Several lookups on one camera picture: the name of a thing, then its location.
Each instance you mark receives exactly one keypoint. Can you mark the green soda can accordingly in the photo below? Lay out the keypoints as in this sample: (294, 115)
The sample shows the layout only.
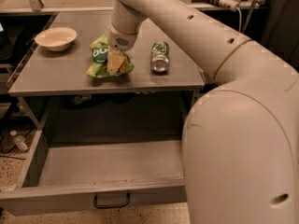
(159, 58)

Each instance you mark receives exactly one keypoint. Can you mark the white bowl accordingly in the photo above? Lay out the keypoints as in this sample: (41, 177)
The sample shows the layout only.
(56, 39)

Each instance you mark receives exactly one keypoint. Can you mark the grey cabinet counter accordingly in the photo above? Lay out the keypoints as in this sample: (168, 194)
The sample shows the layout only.
(135, 101)

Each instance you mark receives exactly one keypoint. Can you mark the plastic bottle on floor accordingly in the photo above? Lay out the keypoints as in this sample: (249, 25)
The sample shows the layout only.
(19, 140)

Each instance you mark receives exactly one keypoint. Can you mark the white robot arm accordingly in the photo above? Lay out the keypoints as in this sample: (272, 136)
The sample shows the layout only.
(240, 140)

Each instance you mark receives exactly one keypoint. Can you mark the black drawer handle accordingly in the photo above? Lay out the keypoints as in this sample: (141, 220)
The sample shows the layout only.
(111, 201)

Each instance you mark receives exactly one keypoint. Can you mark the green rice chip bag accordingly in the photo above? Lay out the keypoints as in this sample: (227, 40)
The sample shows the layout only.
(99, 51)

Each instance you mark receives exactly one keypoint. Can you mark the grey open drawer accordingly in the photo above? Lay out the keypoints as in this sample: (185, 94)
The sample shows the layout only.
(65, 170)

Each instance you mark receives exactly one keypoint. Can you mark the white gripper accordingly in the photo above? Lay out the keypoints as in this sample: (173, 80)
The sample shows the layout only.
(121, 40)

